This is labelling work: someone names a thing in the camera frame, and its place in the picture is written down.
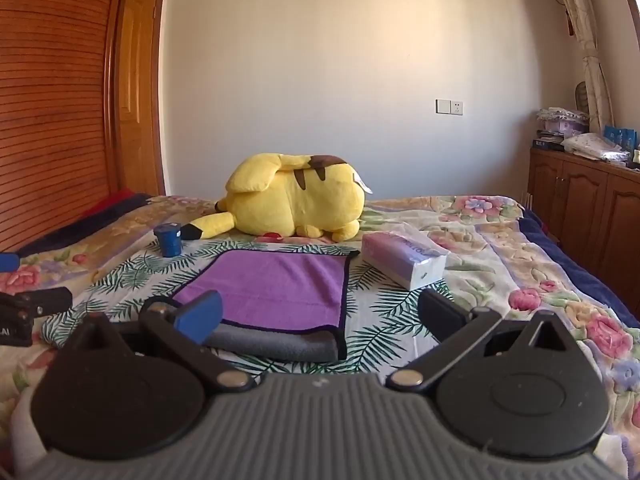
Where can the dark blue blanket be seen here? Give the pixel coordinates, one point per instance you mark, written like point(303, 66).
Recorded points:
point(575, 260)

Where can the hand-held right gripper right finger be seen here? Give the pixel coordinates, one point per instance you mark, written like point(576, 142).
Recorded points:
point(440, 312)

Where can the slatted wooden wardrobe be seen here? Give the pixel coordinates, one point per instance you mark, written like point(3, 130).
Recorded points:
point(55, 100)

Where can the patterned beige curtain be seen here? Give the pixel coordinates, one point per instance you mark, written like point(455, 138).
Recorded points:
point(585, 35)

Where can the purple grey towel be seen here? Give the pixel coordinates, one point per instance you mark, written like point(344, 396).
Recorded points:
point(280, 285)

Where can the white wall switch socket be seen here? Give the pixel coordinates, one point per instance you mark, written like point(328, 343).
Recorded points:
point(449, 107)

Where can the wooden cabinet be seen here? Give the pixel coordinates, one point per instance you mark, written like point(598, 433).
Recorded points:
point(590, 210)

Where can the yellow plush toy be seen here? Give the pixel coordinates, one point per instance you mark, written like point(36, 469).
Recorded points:
point(295, 195)

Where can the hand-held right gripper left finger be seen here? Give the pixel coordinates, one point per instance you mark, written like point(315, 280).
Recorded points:
point(201, 316)

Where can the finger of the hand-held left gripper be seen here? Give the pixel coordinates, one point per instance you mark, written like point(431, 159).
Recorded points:
point(7, 261)
point(45, 300)

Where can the blue plastic cup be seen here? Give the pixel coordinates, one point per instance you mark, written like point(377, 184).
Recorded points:
point(167, 241)

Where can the dark flat box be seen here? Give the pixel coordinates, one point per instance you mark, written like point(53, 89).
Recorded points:
point(547, 142)

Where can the blue boxes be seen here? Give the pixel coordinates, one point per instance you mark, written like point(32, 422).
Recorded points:
point(620, 137)

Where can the stack of folded cloths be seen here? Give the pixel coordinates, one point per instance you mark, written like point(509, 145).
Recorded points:
point(562, 120)

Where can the electric fan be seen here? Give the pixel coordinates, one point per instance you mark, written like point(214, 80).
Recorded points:
point(582, 95)

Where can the wooden door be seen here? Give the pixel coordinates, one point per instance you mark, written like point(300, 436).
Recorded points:
point(140, 90)

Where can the purple white tissue pack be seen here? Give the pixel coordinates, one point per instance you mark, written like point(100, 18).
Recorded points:
point(400, 260)

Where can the red blanket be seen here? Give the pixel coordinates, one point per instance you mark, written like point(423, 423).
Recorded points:
point(112, 201)

